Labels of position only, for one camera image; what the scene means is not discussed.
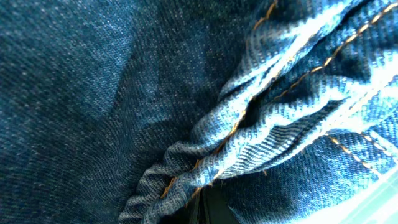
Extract blue denim jeans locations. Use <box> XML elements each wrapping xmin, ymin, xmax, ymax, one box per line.
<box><xmin>1</xmin><ymin>1</ymin><xmax>397</xmax><ymax>223</ymax></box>

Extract clear plastic storage bin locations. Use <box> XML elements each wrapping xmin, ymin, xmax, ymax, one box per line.
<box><xmin>299</xmin><ymin>167</ymin><xmax>397</xmax><ymax>224</ymax></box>

